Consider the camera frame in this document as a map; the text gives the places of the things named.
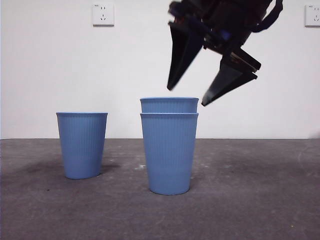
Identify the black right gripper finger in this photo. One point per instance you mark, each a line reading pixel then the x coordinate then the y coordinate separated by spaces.
pixel 181 52
pixel 225 82

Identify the blue ribbed plastic cup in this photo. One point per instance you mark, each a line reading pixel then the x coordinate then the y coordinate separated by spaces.
pixel 169 105
pixel 169 155
pixel 82 145

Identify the white wall socket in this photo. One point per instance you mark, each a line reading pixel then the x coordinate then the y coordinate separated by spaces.
pixel 103 15
pixel 312 15

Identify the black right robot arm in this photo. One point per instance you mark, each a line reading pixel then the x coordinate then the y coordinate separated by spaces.
pixel 237 12

